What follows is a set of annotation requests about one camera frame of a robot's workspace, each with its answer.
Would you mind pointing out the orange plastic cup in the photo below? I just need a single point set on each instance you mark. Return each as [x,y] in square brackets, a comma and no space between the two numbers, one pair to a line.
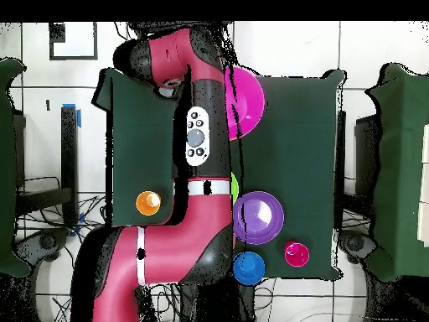
[145,204]

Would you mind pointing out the large pink plastic bowl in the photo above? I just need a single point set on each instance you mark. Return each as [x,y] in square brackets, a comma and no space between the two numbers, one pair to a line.
[248,100]

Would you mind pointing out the black office chair base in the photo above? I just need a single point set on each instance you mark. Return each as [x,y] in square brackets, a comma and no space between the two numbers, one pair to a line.
[47,241]
[355,243]

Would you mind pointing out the blue tape strip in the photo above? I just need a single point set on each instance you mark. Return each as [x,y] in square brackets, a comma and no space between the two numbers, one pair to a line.
[81,218]
[78,117]

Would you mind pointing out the green cloth covered table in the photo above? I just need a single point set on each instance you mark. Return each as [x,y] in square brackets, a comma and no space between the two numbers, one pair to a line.
[402,167]
[6,167]

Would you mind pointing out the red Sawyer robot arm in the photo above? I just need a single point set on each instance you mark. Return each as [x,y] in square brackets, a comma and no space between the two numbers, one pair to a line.
[187,234]

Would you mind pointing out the green plastic bowl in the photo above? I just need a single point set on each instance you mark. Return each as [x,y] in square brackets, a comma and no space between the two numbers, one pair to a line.
[234,188]

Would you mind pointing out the black square frame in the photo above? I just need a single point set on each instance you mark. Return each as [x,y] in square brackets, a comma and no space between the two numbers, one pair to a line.
[57,33]

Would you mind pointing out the purple plastic bowl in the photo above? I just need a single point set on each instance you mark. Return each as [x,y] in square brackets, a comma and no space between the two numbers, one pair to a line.
[261,218]

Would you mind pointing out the black metal stand legs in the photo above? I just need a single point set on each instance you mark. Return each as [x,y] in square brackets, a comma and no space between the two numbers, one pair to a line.
[221,30]

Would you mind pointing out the dark green table cloth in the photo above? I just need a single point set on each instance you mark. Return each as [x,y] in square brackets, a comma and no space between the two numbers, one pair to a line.
[295,151]

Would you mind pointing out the black metal floor stand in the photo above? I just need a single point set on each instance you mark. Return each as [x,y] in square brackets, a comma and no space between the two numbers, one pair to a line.
[367,157]
[68,151]

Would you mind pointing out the small black floor object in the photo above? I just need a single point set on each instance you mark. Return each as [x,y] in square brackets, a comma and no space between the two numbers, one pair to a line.
[48,105]

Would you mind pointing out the red plastic cup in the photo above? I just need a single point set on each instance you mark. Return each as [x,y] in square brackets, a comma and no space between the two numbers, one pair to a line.
[296,255]

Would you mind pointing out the small blue plastic bowl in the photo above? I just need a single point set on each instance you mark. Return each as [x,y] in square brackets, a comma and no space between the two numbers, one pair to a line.
[249,268]

